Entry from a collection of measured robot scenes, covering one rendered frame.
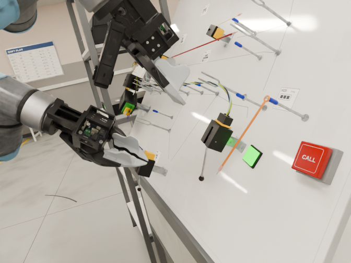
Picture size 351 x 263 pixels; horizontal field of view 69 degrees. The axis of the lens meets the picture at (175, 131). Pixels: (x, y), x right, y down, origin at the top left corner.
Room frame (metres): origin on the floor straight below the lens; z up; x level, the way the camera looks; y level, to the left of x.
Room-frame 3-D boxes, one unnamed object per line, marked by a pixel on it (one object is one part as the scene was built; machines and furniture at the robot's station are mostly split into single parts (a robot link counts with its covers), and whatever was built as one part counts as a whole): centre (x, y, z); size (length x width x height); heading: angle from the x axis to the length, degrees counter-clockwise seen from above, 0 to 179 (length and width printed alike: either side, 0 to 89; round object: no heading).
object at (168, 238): (1.09, 0.17, 0.60); 0.55 x 0.02 x 0.39; 20
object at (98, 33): (1.66, 0.24, 1.56); 0.30 x 0.23 x 0.19; 112
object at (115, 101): (1.69, 0.25, 1.09); 0.35 x 0.33 x 0.07; 20
